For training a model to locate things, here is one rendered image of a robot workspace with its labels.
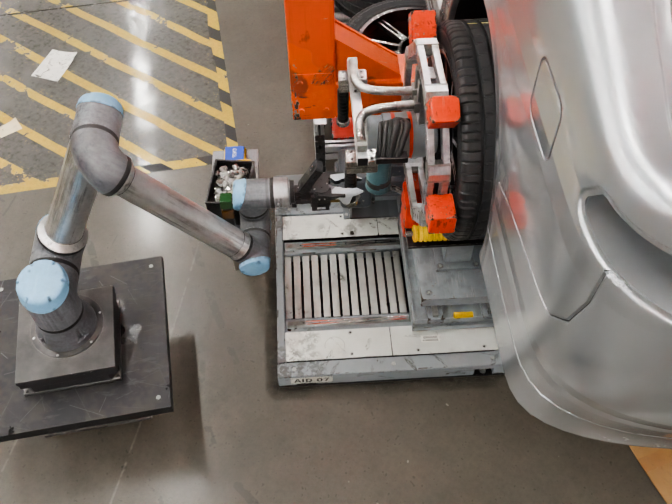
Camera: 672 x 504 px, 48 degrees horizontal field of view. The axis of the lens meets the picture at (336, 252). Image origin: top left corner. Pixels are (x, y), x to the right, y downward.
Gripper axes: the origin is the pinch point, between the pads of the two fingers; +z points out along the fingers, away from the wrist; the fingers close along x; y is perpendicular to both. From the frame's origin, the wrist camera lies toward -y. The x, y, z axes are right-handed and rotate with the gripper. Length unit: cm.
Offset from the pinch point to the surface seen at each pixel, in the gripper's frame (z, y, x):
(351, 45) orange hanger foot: 3, 1, -65
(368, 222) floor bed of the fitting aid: 9, 75, -45
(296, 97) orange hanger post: -17, 19, -60
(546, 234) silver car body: 33, -47, 57
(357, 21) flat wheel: 10, 32, -119
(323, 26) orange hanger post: -7, -10, -60
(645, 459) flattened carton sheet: 94, 82, 58
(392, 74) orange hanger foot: 17, 13, -62
